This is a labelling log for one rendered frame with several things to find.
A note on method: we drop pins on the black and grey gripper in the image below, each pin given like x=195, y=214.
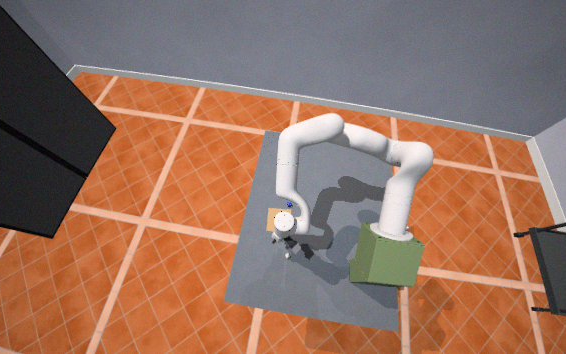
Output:
x=276, y=239

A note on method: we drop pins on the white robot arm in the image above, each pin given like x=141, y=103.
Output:
x=415, y=159

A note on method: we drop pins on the tan flat mat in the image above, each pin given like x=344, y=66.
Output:
x=272, y=212

